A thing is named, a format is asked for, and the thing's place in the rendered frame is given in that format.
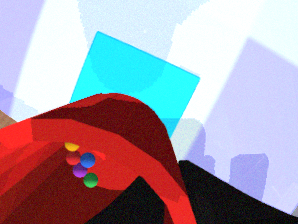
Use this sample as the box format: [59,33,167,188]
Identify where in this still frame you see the red cup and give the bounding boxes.
[0,93,196,224]

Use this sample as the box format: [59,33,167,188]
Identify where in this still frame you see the yellow marble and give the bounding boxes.
[64,143,80,151]

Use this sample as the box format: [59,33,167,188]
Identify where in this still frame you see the blue marble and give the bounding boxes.
[80,153,96,168]

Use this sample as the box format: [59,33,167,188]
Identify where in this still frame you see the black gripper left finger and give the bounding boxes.
[85,175,164,224]

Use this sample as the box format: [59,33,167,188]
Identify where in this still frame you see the green marble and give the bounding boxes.
[84,173,98,188]

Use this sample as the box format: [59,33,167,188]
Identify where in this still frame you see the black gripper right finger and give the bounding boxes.
[178,160,298,224]

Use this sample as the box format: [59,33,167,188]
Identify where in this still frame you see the purple marble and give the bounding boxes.
[72,163,88,177]

